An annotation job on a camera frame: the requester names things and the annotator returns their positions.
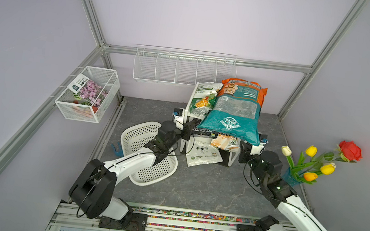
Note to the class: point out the red artificial rose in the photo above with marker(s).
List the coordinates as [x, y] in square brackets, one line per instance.
[349, 151]

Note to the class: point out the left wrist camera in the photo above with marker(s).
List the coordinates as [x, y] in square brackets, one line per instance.
[178, 115]

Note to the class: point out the teal orange soil bag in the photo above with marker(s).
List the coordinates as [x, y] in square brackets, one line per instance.
[237, 110]

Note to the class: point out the yellow artificial tulip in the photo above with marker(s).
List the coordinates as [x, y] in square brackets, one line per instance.
[311, 151]
[328, 169]

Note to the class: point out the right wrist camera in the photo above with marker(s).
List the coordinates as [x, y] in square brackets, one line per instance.
[260, 144]

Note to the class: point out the white metal tiered shelf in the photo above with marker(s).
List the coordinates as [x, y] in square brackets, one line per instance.
[229, 157]

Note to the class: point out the yellow artificial tulip right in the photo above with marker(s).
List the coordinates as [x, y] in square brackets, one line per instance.
[328, 169]

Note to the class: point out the white wire wall rack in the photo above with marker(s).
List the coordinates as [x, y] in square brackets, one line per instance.
[182, 68]

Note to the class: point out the orange yellow tulip lower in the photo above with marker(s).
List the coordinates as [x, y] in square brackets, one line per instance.
[310, 176]

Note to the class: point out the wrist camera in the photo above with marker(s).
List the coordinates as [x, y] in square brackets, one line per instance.
[178, 115]
[260, 144]

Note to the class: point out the white wire wall basket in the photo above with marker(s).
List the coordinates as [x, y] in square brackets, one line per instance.
[74, 110]

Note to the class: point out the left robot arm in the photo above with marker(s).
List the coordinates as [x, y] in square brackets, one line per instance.
[94, 188]

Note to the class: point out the purple flower seed packet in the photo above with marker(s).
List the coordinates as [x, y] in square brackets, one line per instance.
[87, 91]

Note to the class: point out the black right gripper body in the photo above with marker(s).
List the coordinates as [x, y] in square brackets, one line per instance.
[247, 156]

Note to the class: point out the white fertilizer bag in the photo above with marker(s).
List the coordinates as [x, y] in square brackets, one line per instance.
[200, 152]

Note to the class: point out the orange fertilizer bag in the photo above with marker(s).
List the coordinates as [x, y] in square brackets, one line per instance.
[225, 142]

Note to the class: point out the white artificial tulip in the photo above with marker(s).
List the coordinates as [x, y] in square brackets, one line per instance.
[286, 151]

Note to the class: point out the yellow artificial tulip upper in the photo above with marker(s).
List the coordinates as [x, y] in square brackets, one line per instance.
[311, 151]

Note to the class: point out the white perforated plastic basket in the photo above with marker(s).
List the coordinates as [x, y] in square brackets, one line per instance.
[133, 139]

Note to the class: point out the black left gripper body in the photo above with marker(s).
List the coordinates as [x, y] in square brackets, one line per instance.
[185, 132]

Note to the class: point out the green white urea bag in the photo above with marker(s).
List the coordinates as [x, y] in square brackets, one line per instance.
[204, 99]

